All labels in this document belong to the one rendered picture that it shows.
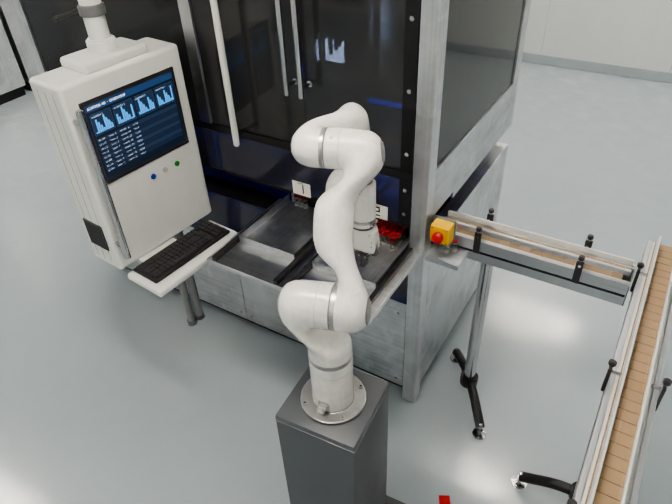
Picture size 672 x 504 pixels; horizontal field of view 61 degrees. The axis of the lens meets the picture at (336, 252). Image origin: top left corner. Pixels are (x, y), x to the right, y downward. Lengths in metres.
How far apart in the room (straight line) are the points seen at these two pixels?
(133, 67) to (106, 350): 1.63
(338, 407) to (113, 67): 1.35
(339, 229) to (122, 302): 2.33
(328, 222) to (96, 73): 1.07
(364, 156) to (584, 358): 2.06
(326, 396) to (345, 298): 0.35
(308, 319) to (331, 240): 0.20
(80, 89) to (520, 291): 2.45
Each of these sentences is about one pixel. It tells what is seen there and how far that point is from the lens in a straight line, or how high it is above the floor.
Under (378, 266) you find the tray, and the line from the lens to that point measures 2.09.
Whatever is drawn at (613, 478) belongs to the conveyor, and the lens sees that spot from 1.59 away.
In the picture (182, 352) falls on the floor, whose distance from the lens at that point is 3.13.
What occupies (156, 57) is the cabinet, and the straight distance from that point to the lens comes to 2.25.
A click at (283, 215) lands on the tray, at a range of 2.39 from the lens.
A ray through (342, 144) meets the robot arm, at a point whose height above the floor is 1.59.
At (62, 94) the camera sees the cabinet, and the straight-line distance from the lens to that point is 2.07.
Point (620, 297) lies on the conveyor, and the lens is 2.14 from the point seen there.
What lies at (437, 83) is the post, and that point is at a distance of 1.83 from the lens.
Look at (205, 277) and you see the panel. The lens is 3.09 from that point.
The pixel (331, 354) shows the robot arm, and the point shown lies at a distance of 1.48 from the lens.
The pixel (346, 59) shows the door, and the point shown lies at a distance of 1.95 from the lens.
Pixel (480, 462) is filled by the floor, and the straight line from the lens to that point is 2.64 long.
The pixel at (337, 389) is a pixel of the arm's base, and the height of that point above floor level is 0.97.
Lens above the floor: 2.21
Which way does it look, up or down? 38 degrees down
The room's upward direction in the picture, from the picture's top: 3 degrees counter-clockwise
